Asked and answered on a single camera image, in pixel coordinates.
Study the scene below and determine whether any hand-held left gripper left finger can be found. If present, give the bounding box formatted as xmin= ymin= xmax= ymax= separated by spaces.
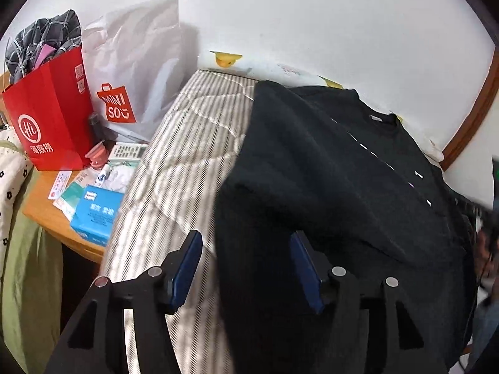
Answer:
xmin=44 ymin=230 xmax=203 ymax=374

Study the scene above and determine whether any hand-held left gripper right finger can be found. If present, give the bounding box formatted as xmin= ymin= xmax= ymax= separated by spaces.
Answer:
xmin=289 ymin=231 xmax=449 ymax=374

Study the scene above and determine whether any black sweater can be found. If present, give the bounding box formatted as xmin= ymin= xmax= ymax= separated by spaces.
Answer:
xmin=214 ymin=80 xmax=482 ymax=374

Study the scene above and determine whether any person's right forearm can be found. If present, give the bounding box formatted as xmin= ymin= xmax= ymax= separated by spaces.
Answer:
xmin=466 ymin=292 xmax=499 ymax=374

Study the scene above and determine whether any brown wooden trim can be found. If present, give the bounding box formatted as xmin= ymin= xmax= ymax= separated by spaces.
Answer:
xmin=441 ymin=45 xmax=499 ymax=172

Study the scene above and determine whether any striped bed quilt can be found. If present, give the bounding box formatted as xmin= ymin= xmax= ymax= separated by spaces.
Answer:
xmin=102 ymin=68 xmax=266 ymax=374

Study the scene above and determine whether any blue tissue pack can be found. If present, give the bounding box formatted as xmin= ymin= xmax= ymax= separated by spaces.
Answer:
xmin=70 ymin=184 xmax=125 ymax=248

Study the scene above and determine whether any crumpled white tissue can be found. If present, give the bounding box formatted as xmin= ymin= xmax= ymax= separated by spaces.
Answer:
xmin=103 ymin=164 xmax=137 ymax=193

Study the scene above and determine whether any white remote control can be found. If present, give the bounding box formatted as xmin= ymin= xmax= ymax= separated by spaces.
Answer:
xmin=108 ymin=143 xmax=149 ymax=162

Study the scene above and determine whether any teal and white box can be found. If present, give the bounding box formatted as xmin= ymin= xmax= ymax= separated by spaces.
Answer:
xmin=52 ymin=169 xmax=96 ymax=221

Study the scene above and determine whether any pink cup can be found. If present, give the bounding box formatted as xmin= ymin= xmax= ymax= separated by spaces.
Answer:
xmin=85 ymin=140 xmax=108 ymax=170

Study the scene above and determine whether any white box with red print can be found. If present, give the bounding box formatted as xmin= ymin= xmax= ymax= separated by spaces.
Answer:
xmin=50 ymin=170 xmax=73 ymax=200

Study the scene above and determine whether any wooden nightstand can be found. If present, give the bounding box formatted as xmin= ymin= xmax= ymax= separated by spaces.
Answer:
xmin=0 ymin=70 xmax=118 ymax=263

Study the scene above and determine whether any green cloth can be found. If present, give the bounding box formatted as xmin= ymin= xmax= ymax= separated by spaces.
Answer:
xmin=0 ymin=140 xmax=65 ymax=372

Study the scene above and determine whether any dark bottle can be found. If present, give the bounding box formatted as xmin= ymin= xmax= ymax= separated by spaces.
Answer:
xmin=89 ymin=112 xmax=103 ymax=143

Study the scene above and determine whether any white floral cloth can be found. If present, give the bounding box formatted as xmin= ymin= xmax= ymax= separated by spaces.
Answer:
xmin=0 ymin=125 xmax=34 ymax=277

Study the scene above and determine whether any white sheet with yellow print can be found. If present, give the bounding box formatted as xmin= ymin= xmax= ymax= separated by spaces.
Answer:
xmin=197 ymin=50 xmax=445 ymax=160

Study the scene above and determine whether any red paper bag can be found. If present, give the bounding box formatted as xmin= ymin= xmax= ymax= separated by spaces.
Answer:
xmin=2 ymin=45 xmax=96 ymax=172

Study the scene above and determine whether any white paper bag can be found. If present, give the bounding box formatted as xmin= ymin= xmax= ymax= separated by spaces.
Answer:
xmin=82 ymin=0 xmax=184 ymax=143

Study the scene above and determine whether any grey plaid cloth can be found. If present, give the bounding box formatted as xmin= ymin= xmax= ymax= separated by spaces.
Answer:
xmin=5 ymin=9 xmax=83 ymax=84

